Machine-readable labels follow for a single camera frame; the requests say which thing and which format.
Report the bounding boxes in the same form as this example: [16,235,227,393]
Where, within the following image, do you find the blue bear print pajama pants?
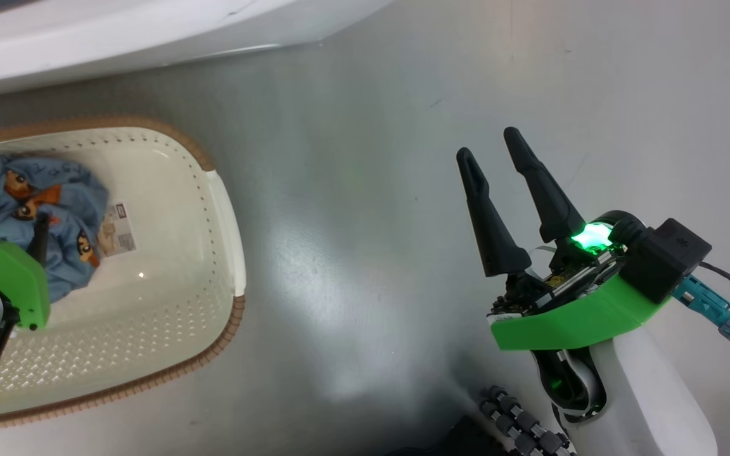
[0,154,110,303]

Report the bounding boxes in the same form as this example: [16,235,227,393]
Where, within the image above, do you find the cream perforated laundry basket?
[0,116,247,431]

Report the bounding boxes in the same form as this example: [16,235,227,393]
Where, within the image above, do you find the black segmented cable conduit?
[479,385,578,456]

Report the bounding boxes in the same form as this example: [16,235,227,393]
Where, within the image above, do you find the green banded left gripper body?
[0,193,51,331]

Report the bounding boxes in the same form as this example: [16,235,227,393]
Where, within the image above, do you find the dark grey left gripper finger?
[26,212,50,267]

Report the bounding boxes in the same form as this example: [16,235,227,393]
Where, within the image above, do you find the teal cable connector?
[672,275,730,341]

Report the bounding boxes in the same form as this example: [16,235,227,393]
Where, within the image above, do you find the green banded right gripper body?
[489,218,670,351]

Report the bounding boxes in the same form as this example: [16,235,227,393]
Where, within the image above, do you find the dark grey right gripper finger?
[503,127,586,244]
[456,147,532,277]

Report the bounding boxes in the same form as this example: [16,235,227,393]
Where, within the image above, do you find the paper label in basket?
[96,203,136,258]

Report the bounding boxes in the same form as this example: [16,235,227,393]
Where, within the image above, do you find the white washing machine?
[0,0,394,99]

